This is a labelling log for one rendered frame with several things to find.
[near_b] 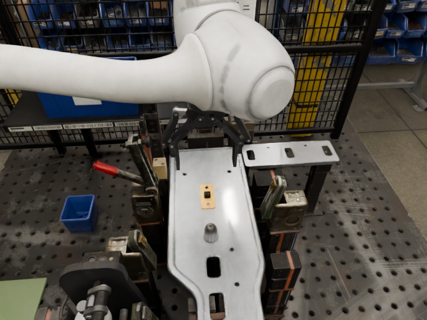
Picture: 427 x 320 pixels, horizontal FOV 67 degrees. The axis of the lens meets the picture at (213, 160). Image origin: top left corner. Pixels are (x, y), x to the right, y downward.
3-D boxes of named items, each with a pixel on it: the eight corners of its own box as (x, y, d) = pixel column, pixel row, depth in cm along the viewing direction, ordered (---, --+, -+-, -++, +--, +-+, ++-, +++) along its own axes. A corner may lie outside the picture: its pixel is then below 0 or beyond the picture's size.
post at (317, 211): (323, 215, 119) (345, 159, 99) (293, 217, 118) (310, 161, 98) (317, 202, 123) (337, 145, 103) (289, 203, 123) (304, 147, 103)
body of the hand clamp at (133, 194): (169, 265, 105) (155, 195, 80) (147, 266, 104) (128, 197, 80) (169, 248, 109) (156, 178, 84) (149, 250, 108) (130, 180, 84)
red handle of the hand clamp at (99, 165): (156, 189, 80) (93, 167, 73) (152, 194, 81) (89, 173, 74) (157, 176, 83) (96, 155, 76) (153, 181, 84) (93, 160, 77)
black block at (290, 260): (291, 321, 92) (314, 273, 72) (255, 324, 92) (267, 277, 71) (285, 294, 98) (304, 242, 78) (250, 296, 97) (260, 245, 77)
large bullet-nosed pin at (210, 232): (217, 245, 78) (218, 230, 73) (204, 246, 78) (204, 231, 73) (216, 234, 80) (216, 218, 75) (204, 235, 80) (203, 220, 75)
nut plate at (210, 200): (215, 208, 84) (215, 205, 83) (201, 209, 84) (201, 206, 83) (213, 184, 90) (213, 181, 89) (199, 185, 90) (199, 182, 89)
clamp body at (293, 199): (293, 277, 102) (319, 210, 78) (257, 280, 101) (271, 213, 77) (286, 251, 108) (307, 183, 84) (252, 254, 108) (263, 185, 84)
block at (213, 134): (222, 195, 126) (223, 136, 105) (191, 197, 125) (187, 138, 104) (221, 189, 128) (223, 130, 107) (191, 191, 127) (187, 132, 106)
